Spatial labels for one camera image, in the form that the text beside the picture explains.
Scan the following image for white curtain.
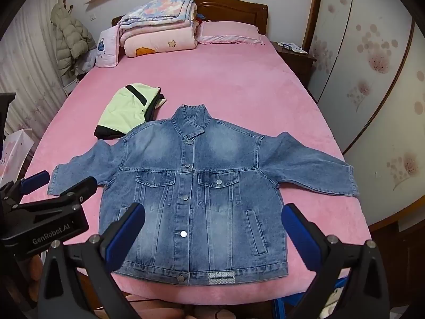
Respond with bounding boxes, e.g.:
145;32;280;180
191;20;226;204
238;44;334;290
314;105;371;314
0;0;72;140

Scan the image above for green and black garment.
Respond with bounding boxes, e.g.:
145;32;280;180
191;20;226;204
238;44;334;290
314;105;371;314
94;83;167;140

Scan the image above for beige puffer jacket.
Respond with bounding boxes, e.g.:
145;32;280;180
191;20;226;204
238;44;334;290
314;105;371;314
50;3;97;80

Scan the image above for wooden headboard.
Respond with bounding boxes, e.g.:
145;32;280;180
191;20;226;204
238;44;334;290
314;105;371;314
111;0;269;37

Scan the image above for dark wooden nightstand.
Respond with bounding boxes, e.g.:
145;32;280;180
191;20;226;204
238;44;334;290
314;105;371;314
270;41;317;87

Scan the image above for floral sliding wardrobe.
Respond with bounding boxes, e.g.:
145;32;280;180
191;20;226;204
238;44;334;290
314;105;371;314
309;0;425;226

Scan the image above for white printed cushion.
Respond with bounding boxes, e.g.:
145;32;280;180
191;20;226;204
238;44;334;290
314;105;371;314
96;27;119;68

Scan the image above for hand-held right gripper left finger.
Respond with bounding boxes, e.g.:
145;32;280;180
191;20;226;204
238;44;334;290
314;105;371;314
37;202;147;319

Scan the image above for white plastic bag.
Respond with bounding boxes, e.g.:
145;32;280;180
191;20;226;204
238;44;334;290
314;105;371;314
75;51;97;74

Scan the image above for white storage box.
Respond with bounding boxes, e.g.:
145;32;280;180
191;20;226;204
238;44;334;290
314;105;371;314
63;76;79;97

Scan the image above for papers on nightstand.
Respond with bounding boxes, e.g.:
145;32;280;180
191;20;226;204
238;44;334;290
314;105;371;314
277;42;309;54

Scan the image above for blue denim jacket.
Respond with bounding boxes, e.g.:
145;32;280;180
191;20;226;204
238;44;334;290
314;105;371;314
46;104;361;287

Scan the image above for folded pink blanket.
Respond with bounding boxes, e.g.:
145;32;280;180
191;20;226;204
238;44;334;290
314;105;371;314
120;18;199;58

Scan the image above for pink bed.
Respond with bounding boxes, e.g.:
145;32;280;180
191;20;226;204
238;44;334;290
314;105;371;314
20;41;372;306

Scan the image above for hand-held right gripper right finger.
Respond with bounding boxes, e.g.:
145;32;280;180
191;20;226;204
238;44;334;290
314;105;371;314
280;203;390;319

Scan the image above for pink pillow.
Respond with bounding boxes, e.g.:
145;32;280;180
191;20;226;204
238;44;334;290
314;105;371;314
197;20;265;45

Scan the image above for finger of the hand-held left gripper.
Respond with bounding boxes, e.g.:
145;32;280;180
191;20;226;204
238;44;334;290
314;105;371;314
0;170;51;207
0;176;98;221

